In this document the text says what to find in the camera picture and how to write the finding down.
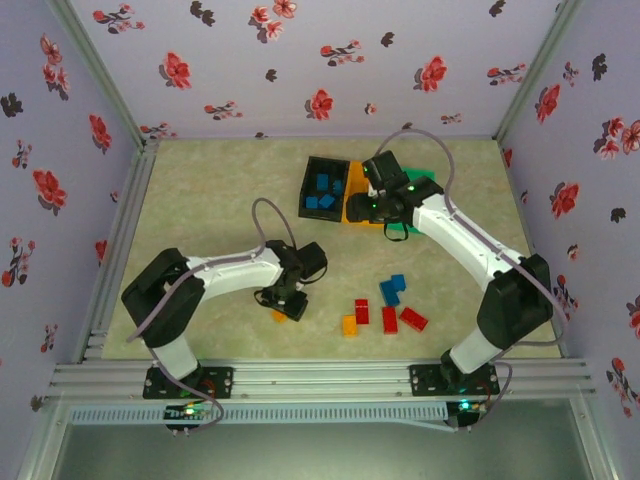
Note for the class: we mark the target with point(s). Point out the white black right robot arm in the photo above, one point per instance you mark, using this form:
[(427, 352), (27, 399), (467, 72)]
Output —
[(460, 235)]

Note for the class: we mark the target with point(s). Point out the black plastic bin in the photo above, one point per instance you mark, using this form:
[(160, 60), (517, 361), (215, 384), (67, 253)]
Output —
[(309, 170)]

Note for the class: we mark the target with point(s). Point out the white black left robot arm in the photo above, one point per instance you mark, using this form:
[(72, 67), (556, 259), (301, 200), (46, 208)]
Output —
[(235, 272)]

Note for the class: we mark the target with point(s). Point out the wide aluminium frame rail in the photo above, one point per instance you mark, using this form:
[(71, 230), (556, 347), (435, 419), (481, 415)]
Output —
[(320, 377)]

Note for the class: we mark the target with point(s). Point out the green plastic bin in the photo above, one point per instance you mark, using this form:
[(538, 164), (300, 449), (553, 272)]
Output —
[(417, 173)]

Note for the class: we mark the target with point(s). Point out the yellow lego brick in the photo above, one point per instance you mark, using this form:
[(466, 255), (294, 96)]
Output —
[(350, 325), (278, 316)]

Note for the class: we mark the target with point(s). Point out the red lego brick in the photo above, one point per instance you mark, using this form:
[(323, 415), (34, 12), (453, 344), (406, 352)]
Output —
[(390, 320), (413, 318), (361, 311)]

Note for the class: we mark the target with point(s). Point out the controller board with green light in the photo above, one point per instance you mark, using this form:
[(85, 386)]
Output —
[(187, 412), (467, 407)]

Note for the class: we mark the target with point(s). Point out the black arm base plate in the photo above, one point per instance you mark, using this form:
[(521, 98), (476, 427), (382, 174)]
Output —
[(425, 380), (220, 382)]

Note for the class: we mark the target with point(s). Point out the aluminium frame side rail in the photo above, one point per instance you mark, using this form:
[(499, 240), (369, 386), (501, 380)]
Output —
[(117, 240)]

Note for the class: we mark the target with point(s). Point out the aluminium frame post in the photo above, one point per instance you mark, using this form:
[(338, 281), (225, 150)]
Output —
[(95, 65), (540, 65)]

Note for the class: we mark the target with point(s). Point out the yellow plastic bin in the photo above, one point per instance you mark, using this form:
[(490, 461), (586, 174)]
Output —
[(356, 175)]

